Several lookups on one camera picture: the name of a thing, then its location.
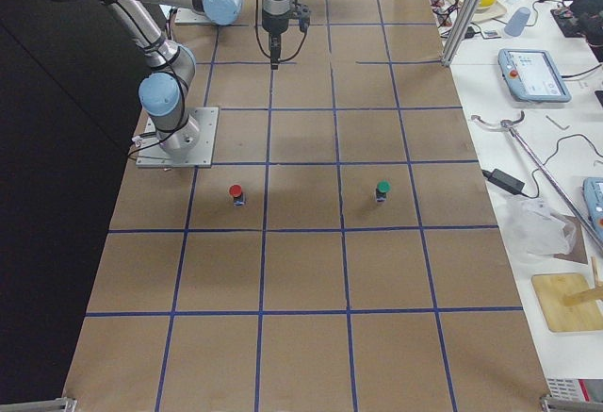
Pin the clear plastic bag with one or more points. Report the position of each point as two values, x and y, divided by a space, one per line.
533 227

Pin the black power adapter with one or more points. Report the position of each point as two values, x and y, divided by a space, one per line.
504 181

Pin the metal grabber stick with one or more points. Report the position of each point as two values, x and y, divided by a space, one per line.
510 126

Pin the beige tray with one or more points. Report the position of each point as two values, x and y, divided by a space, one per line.
485 9

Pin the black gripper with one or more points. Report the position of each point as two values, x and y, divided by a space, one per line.
274 28

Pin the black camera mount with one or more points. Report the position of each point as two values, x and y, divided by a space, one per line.
302 14

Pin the aluminium frame post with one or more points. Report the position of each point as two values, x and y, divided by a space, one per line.
457 33

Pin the blue plastic cup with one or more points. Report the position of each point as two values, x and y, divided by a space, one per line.
517 23

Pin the wooden board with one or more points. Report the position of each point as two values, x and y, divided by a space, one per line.
568 302

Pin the blue teach pendant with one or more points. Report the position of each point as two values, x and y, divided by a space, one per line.
532 76

